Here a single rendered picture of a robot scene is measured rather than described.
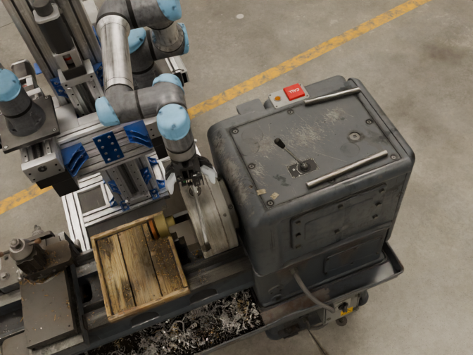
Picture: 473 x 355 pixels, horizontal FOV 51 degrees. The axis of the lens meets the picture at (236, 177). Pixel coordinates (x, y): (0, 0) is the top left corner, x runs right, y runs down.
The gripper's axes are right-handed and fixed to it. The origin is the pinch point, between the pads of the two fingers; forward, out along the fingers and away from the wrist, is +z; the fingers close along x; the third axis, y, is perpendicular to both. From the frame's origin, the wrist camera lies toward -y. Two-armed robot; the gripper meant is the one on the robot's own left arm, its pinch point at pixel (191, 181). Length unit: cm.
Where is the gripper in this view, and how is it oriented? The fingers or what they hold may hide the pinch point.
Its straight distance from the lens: 147.7
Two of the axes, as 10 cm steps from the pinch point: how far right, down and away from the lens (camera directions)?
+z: 0.7, 4.9, 8.7
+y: 2.4, 8.4, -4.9
